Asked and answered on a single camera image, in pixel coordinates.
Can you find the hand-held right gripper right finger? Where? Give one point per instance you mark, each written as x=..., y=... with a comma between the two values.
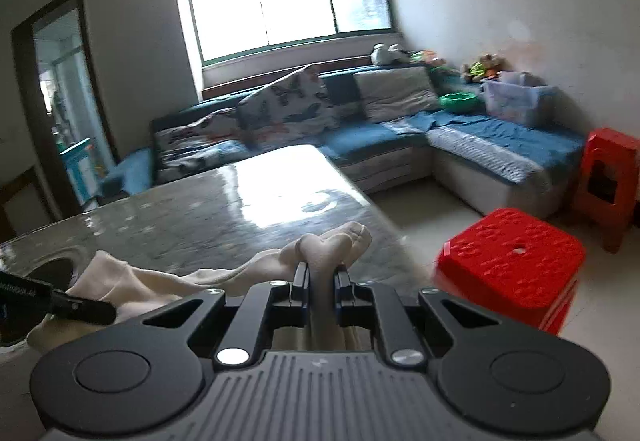
x=341, y=293

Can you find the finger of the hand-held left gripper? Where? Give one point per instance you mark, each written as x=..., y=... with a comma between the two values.
x=85, y=310

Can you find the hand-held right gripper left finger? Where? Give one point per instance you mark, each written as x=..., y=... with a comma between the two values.
x=302, y=291

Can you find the cream garment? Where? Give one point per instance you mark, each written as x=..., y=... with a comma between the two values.
x=320, y=246

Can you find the blue toy box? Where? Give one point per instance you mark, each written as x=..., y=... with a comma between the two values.
x=82, y=166

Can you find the blue corner sofa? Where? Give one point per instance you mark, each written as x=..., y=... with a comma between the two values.
x=360, y=141

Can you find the red plastic stool dotted top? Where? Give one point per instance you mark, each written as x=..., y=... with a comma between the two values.
x=510, y=261

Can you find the flat butterfly print cushion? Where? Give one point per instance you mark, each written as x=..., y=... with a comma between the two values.
x=200, y=141

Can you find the large butterfly print cushion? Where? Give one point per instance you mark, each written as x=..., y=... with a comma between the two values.
x=285, y=101

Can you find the beige cushion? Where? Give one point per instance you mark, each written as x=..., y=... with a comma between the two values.
x=395, y=93

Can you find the blue sofa blanket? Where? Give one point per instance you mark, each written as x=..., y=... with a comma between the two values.
x=500, y=136

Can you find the green plastic bowl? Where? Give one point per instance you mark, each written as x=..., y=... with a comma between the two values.
x=457, y=102

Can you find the panda plush toy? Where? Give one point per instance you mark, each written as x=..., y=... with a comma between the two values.
x=387, y=53

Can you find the colourful plush toy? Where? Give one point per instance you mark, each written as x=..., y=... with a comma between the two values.
x=427, y=57

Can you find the brown teddy bear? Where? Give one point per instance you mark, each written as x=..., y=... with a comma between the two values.
x=466, y=71
x=492, y=65

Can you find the clear plastic storage box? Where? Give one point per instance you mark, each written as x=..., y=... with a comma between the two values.
x=515, y=101

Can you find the tall red plastic stool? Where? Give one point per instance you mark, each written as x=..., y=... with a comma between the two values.
x=610, y=141

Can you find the dark wooden door frame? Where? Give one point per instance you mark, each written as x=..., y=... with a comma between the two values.
x=96, y=71

